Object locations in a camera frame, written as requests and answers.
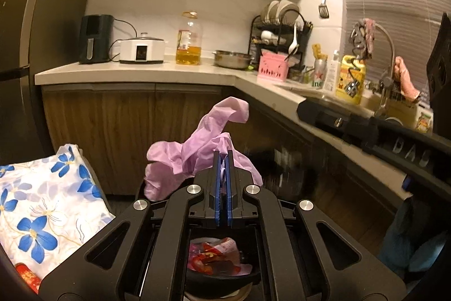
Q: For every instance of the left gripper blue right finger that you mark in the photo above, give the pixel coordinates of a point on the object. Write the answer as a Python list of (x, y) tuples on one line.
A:
[(228, 188)]

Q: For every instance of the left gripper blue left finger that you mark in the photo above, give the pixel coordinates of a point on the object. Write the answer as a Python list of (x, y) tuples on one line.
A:
[(217, 187)]

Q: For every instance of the pink plastic bag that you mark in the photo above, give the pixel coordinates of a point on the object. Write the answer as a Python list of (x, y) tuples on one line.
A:
[(171, 162)]

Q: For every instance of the red white snack wrapper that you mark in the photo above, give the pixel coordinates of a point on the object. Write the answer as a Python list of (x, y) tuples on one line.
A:
[(216, 257)]

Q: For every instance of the small red paper cup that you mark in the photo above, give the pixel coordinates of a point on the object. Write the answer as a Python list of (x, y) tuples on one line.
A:
[(29, 277)]

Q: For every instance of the chrome kitchen faucet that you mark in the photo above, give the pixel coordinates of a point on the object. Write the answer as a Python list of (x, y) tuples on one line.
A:
[(387, 79)]

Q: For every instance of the black trash bin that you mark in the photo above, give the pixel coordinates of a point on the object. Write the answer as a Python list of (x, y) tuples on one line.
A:
[(212, 287)]

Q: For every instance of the blue gloved right hand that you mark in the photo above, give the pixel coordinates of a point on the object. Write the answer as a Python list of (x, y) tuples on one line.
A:
[(415, 238)]

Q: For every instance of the pink rubber glove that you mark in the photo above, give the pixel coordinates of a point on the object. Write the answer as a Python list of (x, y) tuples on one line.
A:
[(402, 75)]

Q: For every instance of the stainless steel bowl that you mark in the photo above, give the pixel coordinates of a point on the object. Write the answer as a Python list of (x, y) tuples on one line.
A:
[(231, 60)]

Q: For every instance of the yellow detergent bottle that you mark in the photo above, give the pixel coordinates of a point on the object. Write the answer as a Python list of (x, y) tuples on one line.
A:
[(351, 80)]

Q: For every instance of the wooden lower cabinets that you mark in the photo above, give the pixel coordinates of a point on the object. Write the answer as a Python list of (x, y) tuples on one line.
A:
[(115, 124)]

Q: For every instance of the pink plastic basket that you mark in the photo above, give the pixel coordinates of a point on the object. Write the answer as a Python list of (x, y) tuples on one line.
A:
[(273, 66)]

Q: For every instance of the white dish soap bottle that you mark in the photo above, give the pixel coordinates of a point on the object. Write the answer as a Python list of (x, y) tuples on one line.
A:
[(332, 72)]

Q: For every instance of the cooking oil bottle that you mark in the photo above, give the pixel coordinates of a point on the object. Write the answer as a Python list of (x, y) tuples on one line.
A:
[(189, 40)]

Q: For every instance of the white electric cooker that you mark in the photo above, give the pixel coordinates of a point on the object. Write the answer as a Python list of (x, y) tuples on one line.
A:
[(142, 50)]

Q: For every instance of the white ladle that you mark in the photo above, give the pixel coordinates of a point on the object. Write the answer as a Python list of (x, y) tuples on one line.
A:
[(294, 44)]

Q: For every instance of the dark rag on faucet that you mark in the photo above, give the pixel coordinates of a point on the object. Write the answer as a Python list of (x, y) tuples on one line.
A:
[(362, 38)]

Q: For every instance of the black dish rack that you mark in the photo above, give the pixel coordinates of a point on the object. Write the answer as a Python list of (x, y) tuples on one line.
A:
[(276, 36)]

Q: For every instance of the floral blue white tablecloth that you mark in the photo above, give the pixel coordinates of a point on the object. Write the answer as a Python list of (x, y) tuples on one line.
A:
[(50, 207)]

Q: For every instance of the black air fryer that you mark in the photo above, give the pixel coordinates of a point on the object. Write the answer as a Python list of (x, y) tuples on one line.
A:
[(95, 38)]

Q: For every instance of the hanging slotted spatula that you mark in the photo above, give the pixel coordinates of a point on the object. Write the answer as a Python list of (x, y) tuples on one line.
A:
[(323, 10)]

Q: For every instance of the window blinds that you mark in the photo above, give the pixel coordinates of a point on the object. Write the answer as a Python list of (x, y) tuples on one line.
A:
[(391, 4)]

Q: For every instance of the dark grey refrigerator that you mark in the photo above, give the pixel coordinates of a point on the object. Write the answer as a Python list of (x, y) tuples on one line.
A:
[(36, 35)]

